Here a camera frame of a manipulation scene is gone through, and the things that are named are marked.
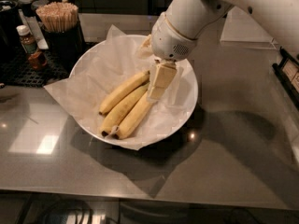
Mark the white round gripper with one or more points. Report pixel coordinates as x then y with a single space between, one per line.
169 42

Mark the yellow banana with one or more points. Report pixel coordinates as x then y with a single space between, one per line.
116 115
134 118
123 90

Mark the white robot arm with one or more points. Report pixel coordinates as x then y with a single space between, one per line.
279 18

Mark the white bowl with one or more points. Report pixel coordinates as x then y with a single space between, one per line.
188 94

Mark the white parchment paper liner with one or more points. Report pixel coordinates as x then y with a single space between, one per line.
99 75

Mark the black chopstick holder cup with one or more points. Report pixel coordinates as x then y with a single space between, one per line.
68 46

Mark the clear acrylic stand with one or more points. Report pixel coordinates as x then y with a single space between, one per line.
241 30

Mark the bundle of wooden chopsticks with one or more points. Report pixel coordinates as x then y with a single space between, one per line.
58 17

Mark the small brown sauce bottle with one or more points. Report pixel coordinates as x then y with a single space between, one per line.
35 56

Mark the black grid mat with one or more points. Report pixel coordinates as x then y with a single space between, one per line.
16 71

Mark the dark jar grey lid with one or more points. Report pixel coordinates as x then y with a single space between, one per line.
25 6

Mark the black container left edge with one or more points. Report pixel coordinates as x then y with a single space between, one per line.
9 20

